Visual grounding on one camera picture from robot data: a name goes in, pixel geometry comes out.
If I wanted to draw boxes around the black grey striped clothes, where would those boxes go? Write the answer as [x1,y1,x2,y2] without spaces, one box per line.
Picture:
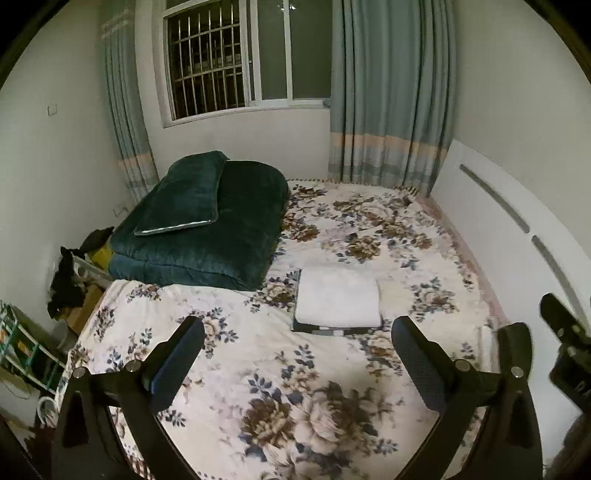
[290,269,385,335]

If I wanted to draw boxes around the white knitted garment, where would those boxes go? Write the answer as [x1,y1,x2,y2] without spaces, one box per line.
[293,266,384,329]

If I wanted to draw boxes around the black clothes pile beside bed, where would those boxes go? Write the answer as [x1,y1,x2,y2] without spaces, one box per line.
[47,226,114,319]

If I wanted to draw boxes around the white bed headboard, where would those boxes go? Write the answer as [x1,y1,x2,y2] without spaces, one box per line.
[432,140,590,383]

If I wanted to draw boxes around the cardboard box beside bed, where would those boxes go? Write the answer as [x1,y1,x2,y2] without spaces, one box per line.
[66,285,103,335]

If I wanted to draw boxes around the green metal shelf rack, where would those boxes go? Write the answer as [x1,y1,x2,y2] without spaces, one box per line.
[1,301,65,396]

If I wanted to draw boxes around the floral bed blanket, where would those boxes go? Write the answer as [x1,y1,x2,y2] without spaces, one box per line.
[66,181,494,479]

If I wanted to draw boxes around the dark green folded quilt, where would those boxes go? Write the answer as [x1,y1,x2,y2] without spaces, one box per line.
[108,161,290,291]

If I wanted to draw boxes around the dark green pillow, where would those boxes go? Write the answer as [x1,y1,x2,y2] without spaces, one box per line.
[134,151,228,236]

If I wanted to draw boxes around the right blue curtain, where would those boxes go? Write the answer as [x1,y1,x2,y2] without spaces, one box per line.
[328,1,457,195]

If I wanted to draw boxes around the blue curtain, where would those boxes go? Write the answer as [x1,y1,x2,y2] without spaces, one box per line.
[328,1,457,195]
[99,1,159,203]

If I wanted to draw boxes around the barred window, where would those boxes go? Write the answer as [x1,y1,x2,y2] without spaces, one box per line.
[152,0,332,125]

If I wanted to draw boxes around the left blue curtain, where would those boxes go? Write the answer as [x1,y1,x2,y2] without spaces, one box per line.
[99,1,159,203]

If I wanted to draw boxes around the wall power socket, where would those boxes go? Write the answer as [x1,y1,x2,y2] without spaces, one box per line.
[113,202,129,218]

